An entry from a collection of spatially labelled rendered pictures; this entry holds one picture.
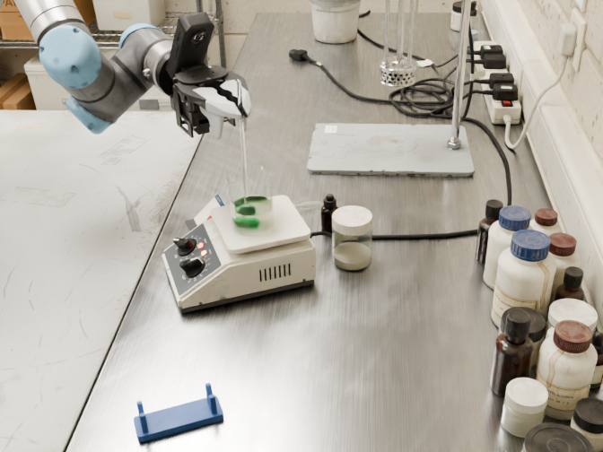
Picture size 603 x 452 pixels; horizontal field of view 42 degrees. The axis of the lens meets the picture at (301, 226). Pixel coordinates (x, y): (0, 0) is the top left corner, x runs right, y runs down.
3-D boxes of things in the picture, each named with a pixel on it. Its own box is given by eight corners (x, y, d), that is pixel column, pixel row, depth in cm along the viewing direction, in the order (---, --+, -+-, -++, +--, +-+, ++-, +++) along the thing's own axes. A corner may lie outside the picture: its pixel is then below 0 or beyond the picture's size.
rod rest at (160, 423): (138, 444, 88) (134, 421, 86) (134, 422, 91) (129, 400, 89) (224, 420, 91) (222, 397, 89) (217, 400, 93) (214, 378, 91)
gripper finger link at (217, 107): (244, 149, 104) (214, 123, 110) (242, 108, 100) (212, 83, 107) (223, 154, 102) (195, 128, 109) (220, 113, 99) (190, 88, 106)
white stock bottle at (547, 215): (515, 257, 117) (522, 208, 112) (543, 251, 118) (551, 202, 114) (533, 274, 113) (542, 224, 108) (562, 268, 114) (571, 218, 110)
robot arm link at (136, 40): (133, 78, 130) (170, 44, 131) (159, 101, 123) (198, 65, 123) (102, 45, 125) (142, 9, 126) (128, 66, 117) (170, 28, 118)
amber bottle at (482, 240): (503, 266, 115) (511, 210, 110) (476, 266, 115) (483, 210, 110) (498, 251, 118) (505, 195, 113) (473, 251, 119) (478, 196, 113)
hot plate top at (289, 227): (229, 256, 105) (228, 250, 105) (208, 212, 115) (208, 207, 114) (312, 239, 108) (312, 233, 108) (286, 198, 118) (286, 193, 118)
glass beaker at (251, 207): (266, 243, 107) (263, 189, 102) (223, 236, 109) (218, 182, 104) (284, 217, 112) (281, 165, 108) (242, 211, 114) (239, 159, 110)
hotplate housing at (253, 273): (180, 317, 107) (173, 269, 103) (162, 265, 118) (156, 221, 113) (331, 282, 113) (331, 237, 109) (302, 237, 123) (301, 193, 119)
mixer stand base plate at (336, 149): (306, 174, 141) (306, 169, 140) (314, 126, 158) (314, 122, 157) (475, 177, 138) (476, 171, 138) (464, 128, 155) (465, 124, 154)
